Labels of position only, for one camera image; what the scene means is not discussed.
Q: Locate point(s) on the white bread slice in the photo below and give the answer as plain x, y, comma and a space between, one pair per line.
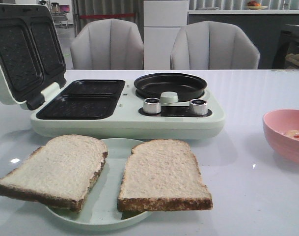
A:
58, 174
163, 175

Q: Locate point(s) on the pink plastic bowl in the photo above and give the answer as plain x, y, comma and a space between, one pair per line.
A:
275, 124

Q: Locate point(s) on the mint green breakfast maker lid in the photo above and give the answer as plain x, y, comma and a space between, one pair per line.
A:
31, 60

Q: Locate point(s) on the orange shrimp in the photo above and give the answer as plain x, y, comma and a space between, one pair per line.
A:
294, 134

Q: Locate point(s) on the mint green breakfast maker base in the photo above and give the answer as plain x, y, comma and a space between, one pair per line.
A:
112, 109

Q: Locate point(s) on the left silver control knob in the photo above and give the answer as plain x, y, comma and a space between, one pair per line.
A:
152, 106

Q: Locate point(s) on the silver control knob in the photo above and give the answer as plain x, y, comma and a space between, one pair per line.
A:
198, 107
152, 106

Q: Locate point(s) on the right silver control knob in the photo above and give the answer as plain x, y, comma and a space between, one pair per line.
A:
198, 107

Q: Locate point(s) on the black round frying pan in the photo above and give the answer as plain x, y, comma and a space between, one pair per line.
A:
186, 86

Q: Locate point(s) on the left grey upholstered chair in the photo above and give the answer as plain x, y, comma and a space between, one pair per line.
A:
109, 44

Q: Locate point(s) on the grey upholstered chair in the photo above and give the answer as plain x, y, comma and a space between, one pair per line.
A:
213, 45
109, 44

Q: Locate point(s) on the right grey upholstered chair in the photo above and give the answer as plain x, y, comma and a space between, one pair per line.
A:
213, 45

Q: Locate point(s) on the white cabinet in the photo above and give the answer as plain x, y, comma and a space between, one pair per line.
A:
162, 21

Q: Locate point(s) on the mint green round plate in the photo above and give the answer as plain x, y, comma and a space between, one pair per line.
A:
99, 212

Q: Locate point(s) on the grey kitchen counter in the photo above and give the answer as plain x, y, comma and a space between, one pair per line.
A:
261, 26

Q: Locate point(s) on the fruit plate on counter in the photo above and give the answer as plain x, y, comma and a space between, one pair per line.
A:
254, 5

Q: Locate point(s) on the beige cushion at right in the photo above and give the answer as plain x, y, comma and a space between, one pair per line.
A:
293, 58

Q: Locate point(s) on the dark appliance at right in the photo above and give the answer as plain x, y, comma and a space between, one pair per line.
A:
288, 43

